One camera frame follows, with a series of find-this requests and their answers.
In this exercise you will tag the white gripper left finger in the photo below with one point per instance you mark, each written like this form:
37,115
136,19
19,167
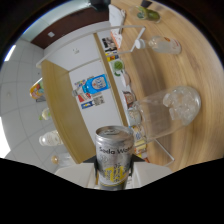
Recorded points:
78,175

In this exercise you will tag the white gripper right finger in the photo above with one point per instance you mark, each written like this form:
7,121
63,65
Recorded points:
150,172

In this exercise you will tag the silver soda water can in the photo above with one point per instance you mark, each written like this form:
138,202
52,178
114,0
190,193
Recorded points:
114,156

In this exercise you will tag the clear bottle with red label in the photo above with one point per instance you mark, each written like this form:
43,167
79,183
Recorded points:
165,45

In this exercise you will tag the glass bowl with limes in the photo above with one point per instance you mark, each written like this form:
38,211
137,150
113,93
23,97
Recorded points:
149,14

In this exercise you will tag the tall glass jar cork lid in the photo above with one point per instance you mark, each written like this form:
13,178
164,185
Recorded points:
60,160

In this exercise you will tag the clear glass with ice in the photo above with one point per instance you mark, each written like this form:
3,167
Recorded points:
173,110

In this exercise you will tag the green cap clear bottle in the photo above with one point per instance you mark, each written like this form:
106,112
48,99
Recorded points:
46,113

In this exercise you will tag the blue liquid bottle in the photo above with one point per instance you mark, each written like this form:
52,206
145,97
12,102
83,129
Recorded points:
95,84

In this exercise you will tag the yellow snack bag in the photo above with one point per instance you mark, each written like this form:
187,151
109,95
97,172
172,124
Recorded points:
36,90

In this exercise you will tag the brown door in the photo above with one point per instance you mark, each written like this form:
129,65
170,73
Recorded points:
73,23

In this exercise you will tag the black chair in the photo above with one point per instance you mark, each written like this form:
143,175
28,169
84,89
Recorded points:
100,4

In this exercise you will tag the white frame wooden shelf rack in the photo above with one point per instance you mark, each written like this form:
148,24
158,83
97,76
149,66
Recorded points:
60,110

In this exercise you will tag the blue wall poster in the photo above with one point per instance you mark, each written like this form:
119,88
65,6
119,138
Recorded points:
88,105

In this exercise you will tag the colourful wall poster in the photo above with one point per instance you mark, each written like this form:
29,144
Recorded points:
80,84

